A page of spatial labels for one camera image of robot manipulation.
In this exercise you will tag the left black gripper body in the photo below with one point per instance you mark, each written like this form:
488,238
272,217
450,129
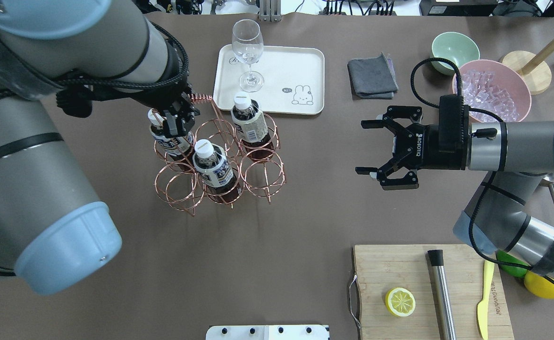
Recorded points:
173,120

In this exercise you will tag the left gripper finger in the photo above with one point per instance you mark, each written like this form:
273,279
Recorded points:
171,128
188,116

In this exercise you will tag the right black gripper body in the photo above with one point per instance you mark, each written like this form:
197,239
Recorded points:
427,144

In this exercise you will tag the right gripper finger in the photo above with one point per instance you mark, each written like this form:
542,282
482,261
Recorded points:
393,112
408,181

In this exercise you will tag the copper wire bottle basket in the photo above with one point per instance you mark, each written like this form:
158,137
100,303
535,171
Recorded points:
184,190

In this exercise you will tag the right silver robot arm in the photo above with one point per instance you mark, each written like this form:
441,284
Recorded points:
515,155

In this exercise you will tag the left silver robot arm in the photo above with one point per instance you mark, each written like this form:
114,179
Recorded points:
54,229

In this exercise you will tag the tea bottle near tray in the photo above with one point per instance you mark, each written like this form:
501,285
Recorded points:
251,127

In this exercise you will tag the tea bottle front middle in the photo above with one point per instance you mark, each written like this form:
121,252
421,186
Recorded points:
212,164

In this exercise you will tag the grey folded cloth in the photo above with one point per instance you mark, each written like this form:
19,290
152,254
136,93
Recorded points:
373,78

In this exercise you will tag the pink bowl of ice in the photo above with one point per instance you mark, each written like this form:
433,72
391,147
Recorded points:
491,86

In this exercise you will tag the green empty bowl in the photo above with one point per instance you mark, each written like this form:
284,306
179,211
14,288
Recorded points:
456,47

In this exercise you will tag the steel muddler black tip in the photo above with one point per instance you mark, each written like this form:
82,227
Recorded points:
444,306

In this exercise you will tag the clear wine glass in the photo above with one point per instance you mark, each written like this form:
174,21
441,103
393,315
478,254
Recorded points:
248,47

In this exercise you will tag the cream rabbit tray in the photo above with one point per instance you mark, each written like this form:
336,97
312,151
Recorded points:
294,80

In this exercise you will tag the wooden cutting board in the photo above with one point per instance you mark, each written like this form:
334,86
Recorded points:
380,268

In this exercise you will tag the wooden cup tree stand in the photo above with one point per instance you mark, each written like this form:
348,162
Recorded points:
532,68

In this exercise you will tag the half lemon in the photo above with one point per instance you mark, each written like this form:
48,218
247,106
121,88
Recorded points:
400,302

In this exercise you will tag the green lime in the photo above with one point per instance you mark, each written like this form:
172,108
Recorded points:
511,265

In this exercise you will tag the yellow plastic knife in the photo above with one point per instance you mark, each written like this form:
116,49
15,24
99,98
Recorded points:
482,307

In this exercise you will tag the whole lemon right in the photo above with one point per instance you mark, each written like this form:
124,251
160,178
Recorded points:
538,286

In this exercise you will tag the tea bottle under handle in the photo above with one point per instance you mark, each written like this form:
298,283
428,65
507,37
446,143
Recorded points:
178,148

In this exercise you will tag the aluminium frame post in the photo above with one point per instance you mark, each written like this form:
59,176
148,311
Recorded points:
270,10

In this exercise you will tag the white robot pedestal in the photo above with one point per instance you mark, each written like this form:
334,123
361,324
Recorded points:
269,332

